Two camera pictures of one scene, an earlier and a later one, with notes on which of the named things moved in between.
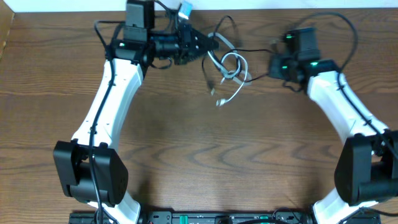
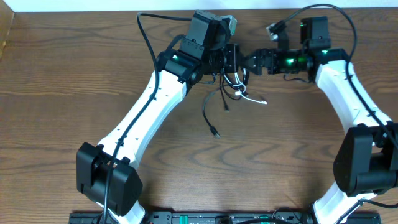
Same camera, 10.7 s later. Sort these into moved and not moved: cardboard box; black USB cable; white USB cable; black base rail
Moved: black USB cable; white USB cable
Not moved: cardboard box; black base rail
